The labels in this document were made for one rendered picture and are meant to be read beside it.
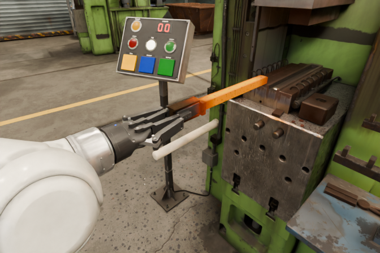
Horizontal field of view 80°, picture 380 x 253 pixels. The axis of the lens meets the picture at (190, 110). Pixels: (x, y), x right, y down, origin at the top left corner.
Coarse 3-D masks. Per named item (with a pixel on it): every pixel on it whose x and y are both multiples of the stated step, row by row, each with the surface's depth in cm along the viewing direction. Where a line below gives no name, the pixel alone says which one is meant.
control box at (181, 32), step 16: (128, 32) 111; (144, 32) 108; (160, 32) 106; (176, 32) 103; (192, 32) 107; (128, 48) 111; (144, 48) 108; (160, 48) 105; (176, 48) 102; (176, 64) 102; (160, 80) 111; (176, 80) 102
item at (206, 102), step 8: (248, 80) 72; (256, 80) 72; (264, 80) 75; (232, 88) 66; (240, 88) 66; (248, 88) 70; (208, 96) 61; (216, 96) 61; (224, 96) 62; (232, 96) 65; (176, 104) 53; (184, 104) 54; (200, 104) 56; (208, 104) 59; (216, 104) 61; (200, 112) 57
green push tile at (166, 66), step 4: (160, 60) 104; (164, 60) 103; (168, 60) 103; (172, 60) 102; (160, 64) 104; (164, 64) 103; (168, 64) 102; (172, 64) 102; (160, 68) 104; (164, 68) 103; (168, 68) 102; (172, 68) 102; (160, 72) 103; (164, 72) 103; (168, 72) 102; (172, 72) 102
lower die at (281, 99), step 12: (276, 72) 105; (288, 72) 102; (312, 72) 101; (324, 72) 102; (264, 84) 90; (288, 84) 87; (300, 84) 89; (312, 84) 92; (252, 96) 93; (264, 96) 89; (276, 96) 85; (288, 96) 82; (300, 96) 87; (288, 108) 83
